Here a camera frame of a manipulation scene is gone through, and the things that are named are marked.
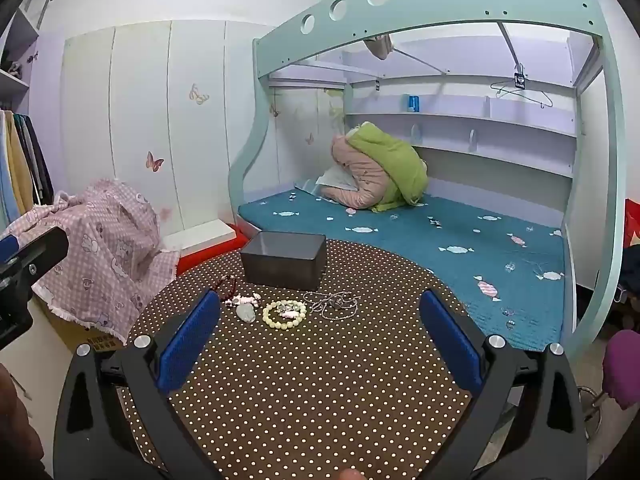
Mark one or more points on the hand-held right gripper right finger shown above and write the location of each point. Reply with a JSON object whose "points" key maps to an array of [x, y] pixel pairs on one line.
{"points": [[450, 340]]}

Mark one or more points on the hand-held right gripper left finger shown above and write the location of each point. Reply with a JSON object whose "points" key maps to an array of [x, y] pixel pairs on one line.
{"points": [[190, 340]]}

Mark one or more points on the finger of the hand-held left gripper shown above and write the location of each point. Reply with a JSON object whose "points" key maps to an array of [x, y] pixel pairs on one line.
{"points": [[12, 317], [42, 252]]}

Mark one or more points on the white jade pendant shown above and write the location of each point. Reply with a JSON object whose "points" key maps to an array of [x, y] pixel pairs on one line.
{"points": [[246, 314]]}

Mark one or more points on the grey metal box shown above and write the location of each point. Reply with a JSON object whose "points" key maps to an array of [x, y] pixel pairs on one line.
{"points": [[280, 265]]}

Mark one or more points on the person's left forearm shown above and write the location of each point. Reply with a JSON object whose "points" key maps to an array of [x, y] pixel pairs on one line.
{"points": [[17, 425]]}

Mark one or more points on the pink checked printed cloth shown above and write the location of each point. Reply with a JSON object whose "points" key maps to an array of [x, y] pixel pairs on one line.
{"points": [[100, 245]]}

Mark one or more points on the light blue hanging garment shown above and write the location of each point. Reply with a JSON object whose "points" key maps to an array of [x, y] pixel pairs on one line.
{"points": [[5, 175]]}

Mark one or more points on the dark hanging garment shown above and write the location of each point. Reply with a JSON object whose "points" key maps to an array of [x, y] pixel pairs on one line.
{"points": [[41, 165]]}

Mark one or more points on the teal candy print bed sheet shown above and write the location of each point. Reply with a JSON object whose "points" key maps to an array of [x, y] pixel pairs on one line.
{"points": [[425, 255]]}

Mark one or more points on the yellow hanging garment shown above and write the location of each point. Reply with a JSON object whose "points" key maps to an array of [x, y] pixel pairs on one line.
{"points": [[19, 160]]}

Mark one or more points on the white board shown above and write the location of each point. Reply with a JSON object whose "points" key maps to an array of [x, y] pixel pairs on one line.
{"points": [[200, 237]]}

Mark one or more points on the brown polka dot tablecloth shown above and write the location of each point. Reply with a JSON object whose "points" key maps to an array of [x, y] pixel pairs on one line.
{"points": [[320, 385]]}

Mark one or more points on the pink butterfly sticker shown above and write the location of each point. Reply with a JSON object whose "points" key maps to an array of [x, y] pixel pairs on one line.
{"points": [[154, 161]]}

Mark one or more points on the white wardrobe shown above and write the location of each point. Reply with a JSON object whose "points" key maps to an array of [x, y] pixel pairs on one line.
{"points": [[140, 125]]}

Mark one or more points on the purple stool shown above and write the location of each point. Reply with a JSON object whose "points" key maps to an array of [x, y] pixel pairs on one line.
{"points": [[625, 367]]}

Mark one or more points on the pink padded jacket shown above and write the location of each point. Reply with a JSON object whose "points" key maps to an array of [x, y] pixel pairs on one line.
{"points": [[362, 180]]}

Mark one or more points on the green padded jacket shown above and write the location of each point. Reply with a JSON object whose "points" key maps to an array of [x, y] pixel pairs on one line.
{"points": [[400, 160]]}

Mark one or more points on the open closet shelf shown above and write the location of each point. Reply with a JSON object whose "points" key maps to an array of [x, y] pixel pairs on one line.
{"points": [[20, 55]]}

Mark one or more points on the white pillow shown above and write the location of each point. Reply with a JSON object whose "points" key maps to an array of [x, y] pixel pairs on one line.
{"points": [[332, 178]]}

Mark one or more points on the red bag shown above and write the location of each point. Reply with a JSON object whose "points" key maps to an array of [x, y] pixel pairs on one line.
{"points": [[632, 225]]}

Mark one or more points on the yellow butterfly sticker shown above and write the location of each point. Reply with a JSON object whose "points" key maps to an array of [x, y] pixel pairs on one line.
{"points": [[198, 95]]}

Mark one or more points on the black hanging tag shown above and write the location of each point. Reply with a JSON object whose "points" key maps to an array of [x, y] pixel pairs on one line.
{"points": [[520, 79]]}

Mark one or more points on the grey hanging cloth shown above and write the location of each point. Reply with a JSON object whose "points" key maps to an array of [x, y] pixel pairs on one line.
{"points": [[379, 47]]}

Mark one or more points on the white wall shelf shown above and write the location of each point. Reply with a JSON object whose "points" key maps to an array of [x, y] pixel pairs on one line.
{"points": [[475, 125]]}

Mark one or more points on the light green bunk bed frame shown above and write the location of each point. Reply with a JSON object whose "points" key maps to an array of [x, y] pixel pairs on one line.
{"points": [[450, 5]]}

